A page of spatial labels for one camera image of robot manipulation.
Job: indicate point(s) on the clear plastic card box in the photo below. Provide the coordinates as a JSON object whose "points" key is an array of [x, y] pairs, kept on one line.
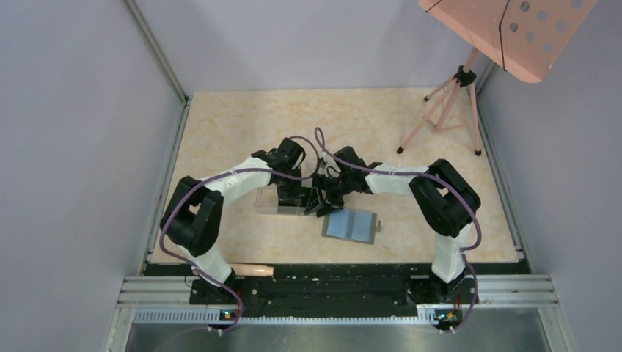
{"points": [[267, 202]]}

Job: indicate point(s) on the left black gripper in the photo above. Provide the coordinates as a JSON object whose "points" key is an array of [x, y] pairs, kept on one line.
{"points": [[293, 196]]}

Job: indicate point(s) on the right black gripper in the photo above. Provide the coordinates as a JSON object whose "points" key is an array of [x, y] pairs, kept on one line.
{"points": [[317, 202]]}

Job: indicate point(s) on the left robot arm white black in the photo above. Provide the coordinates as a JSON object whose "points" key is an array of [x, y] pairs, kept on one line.
{"points": [[193, 215]]}

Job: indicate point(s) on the beige cylindrical handle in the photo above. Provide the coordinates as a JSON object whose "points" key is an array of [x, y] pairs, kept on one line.
{"points": [[244, 269]]}

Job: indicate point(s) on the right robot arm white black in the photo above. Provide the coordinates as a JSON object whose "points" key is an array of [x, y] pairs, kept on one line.
{"points": [[446, 200]]}

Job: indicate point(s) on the pink music stand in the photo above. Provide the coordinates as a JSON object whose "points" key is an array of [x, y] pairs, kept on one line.
{"points": [[525, 38]]}

